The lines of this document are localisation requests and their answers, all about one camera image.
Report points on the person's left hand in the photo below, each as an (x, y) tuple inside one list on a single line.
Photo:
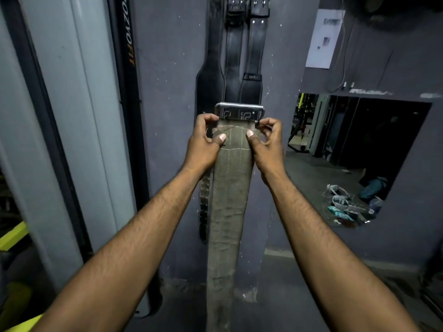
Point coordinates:
[(200, 148)]

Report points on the person's right hand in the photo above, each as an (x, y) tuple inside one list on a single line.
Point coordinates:
[(270, 152)]

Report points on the person's right thumb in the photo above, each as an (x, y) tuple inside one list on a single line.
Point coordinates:
[(252, 137)]

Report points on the person's left thumb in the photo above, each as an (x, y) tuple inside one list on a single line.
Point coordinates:
[(218, 140)]

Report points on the grey suede weightlifting belt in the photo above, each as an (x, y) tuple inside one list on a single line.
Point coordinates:
[(228, 210)]

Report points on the person's right forearm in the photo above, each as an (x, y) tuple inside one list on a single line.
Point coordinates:
[(332, 259)]

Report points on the person's left forearm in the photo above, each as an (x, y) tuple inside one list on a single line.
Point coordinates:
[(117, 262)]

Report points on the yellow gym equipment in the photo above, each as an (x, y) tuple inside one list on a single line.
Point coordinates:
[(301, 117)]

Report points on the wide black leather belt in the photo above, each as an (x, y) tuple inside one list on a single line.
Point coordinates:
[(207, 82)]

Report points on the black leather belt with rivets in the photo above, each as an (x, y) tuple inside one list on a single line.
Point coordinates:
[(254, 55)]

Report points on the black leather belt with buckle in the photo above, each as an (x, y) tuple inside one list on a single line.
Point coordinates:
[(234, 51)]

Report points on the black machine upright with lettering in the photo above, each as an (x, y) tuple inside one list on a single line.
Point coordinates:
[(129, 100)]

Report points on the pile of items on floor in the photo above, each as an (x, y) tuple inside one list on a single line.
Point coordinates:
[(346, 209)]

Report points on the white paper notice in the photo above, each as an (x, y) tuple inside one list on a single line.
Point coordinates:
[(324, 38)]

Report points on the teal bag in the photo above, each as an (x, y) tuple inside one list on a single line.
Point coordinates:
[(373, 188)]

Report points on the yellow machine part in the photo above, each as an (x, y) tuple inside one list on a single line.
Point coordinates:
[(14, 273)]

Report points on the white machine frame post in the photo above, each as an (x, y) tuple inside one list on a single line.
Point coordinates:
[(69, 127)]

